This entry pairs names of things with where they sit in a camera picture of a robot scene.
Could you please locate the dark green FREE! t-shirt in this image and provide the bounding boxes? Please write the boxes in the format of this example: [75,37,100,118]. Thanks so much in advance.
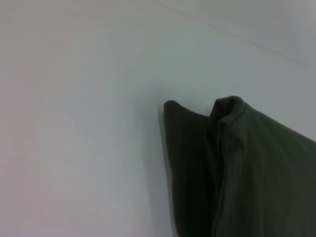
[162,95,316,237]

